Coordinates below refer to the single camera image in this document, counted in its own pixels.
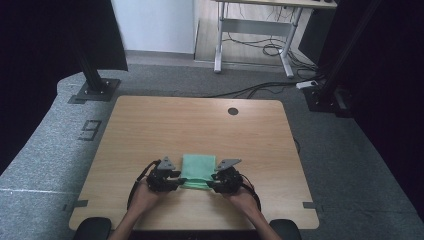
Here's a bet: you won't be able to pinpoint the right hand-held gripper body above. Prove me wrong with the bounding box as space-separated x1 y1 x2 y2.
213 159 243 194

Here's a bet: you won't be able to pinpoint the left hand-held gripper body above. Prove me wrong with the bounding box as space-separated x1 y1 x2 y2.
146 156 176 193

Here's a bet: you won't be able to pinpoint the green cloth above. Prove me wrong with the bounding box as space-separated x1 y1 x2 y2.
179 153 217 191

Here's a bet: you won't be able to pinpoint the person's right hand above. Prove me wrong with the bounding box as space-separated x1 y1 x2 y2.
222 188 259 218

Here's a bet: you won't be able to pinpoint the person's left hand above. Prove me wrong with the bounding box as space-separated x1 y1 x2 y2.
129 182 167 217

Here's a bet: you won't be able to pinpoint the black chair armrest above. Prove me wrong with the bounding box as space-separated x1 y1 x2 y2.
72 217 113 240
269 218 303 240

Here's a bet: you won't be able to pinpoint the black metal stand with base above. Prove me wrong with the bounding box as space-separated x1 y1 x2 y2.
304 0 381 118
74 49 122 103

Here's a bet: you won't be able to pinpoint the white power strip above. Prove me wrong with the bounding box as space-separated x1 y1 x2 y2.
295 79 319 90

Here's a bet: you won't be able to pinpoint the grey floor mat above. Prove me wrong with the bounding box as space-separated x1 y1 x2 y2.
0 63 424 240

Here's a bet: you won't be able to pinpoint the black cabinet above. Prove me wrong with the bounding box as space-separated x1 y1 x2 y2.
298 8 331 64

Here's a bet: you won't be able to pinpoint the black curtain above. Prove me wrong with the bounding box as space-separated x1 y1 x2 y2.
0 0 129 174
316 0 424 221

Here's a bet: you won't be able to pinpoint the left hand-held gripper black cable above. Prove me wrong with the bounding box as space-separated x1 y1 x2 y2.
127 159 161 209

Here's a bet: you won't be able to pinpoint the hand-held gripper black cable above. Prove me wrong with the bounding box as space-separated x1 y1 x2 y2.
239 174 262 213
127 159 161 209

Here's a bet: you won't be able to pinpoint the right hand-held gripper black cable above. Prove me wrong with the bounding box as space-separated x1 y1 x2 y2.
239 174 262 213

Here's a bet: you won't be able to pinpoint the black floor cable bundle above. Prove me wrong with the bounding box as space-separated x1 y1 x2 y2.
206 79 301 99

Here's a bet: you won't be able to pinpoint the tangled cables under desk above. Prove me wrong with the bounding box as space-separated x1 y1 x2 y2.
223 33 318 73

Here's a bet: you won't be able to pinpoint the white frame desk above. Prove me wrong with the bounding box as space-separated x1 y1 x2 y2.
213 0 338 79

